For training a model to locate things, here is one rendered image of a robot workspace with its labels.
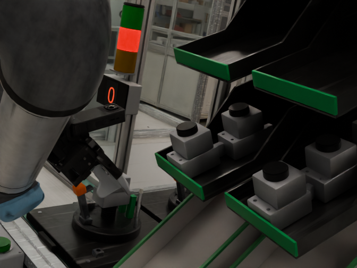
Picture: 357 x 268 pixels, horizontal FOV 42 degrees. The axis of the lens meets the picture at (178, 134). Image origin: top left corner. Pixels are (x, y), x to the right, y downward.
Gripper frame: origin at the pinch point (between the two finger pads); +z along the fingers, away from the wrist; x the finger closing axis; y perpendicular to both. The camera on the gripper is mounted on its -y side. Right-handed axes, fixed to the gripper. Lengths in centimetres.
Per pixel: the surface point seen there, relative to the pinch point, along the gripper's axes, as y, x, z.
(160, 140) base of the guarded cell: -39, -78, 70
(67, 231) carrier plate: 13.7, -1.0, 1.1
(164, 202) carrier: -6.2, -5.4, 21.0
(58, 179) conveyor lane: 6.3, -36.3, 16.2
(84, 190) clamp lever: 6.3, 1.0, -4.7
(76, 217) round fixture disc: 10.8, -2.1, 1.2
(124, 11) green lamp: -28.7, -18.9, -16.5
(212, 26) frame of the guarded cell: -92, -83, 49
